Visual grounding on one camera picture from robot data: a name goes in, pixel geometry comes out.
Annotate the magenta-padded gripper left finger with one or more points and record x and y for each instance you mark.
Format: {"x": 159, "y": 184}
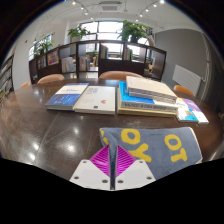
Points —
{"x": 85, "y": 173}

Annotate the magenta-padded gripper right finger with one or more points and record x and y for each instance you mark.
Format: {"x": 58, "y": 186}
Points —
{"x": 136, "y": 173}

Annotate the grey towel with yellow letters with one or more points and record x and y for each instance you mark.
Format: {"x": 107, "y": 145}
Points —
{"x": 156, "y": 146}

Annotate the tan book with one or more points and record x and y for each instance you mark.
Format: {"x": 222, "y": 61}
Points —
{"x": 143, "y": 112}

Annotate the large bright blue book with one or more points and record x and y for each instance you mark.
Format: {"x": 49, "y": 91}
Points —
{"x": 133, "y": 99}

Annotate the white book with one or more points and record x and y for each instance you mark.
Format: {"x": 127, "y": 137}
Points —
{"x": 96, "y": 99}

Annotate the colourful booklet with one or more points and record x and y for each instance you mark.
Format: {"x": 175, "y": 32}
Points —
{"x": 185, "y": 113}

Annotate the dark blue book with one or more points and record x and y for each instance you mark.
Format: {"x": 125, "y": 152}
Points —
{"x": 66, "y": 95}

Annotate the purple booklet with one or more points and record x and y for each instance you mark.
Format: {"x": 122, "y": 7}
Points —
{"x": 196, "y": 110}

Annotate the orange chairs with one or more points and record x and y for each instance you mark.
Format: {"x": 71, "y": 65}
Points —
{"x": 50, "y": 78}

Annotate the dark open shelf unit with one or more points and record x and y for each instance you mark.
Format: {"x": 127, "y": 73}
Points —
{"x": 115, "y": 66}

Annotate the small potted plant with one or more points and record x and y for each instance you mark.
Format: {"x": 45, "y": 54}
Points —
{"x": 45, "y": 46}

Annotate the medium potted plant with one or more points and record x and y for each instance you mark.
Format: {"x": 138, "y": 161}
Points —
{"x": 78, "y": 32}

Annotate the large potted plant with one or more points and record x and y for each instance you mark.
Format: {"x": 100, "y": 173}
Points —
{"x": 132, "y": 30}

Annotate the ceiling air conditioner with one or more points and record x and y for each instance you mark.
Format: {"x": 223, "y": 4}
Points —
{"x": 110, "y": 6}

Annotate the ceiling spotlights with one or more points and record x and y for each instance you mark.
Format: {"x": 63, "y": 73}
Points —
{"x": 161, "y": 1}

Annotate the large white wall radiator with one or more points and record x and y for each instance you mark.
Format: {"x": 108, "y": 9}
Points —
{"x": 187, "y": 79}

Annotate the wall bookshelf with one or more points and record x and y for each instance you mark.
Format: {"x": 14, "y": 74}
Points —
{"x": 6, "y": 80}

